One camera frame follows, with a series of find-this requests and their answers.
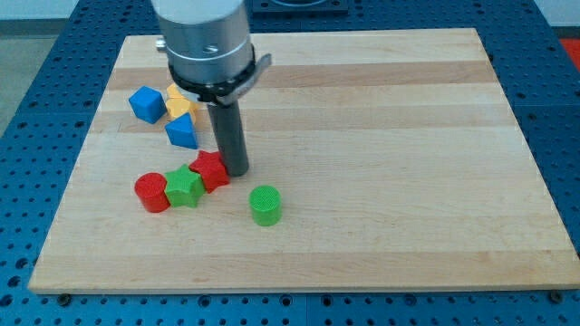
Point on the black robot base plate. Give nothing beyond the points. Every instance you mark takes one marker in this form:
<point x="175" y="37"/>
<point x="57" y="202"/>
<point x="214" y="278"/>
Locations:
<point x="299" y="6"/>

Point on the yellow hexagon block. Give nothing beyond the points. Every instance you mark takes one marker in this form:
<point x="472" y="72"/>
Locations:
<point x="173" y="92"/>

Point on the green star block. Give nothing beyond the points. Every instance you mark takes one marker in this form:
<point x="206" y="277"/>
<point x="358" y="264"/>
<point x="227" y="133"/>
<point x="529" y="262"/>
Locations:
<point x="184" y="187"/>

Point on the yellow heart block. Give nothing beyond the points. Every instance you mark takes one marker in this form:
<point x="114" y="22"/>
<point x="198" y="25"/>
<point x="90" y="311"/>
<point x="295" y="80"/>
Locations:
<point x="176" y="107"/>

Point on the wooden board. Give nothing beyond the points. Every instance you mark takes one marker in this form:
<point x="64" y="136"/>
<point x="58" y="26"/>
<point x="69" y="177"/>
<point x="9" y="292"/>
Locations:
<point x="400" y="164"/>

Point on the red cylinder block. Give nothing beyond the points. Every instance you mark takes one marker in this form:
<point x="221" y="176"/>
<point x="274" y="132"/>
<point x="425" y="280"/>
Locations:
<point x="150" y="189"/>

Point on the red star block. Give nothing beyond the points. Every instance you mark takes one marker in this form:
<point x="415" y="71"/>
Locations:
<point x="211" y="169"/>

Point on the blue cube block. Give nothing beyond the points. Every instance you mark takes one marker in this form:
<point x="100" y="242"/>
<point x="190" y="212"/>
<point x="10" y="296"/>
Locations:
<point x="147" y="104"/>

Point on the green cylinder block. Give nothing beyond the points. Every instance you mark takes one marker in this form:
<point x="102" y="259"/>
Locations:
<point x="265" y="205"/>

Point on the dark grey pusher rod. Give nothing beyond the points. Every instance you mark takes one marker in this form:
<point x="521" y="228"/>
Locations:
<point x="228" y="131"/>

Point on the blue triangle block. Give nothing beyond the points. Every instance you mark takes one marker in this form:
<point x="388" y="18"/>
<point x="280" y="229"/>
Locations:
<point x="181" y="132"/>

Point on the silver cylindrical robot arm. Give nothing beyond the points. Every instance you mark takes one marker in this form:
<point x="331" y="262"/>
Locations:
<point x="209" y="48"/>

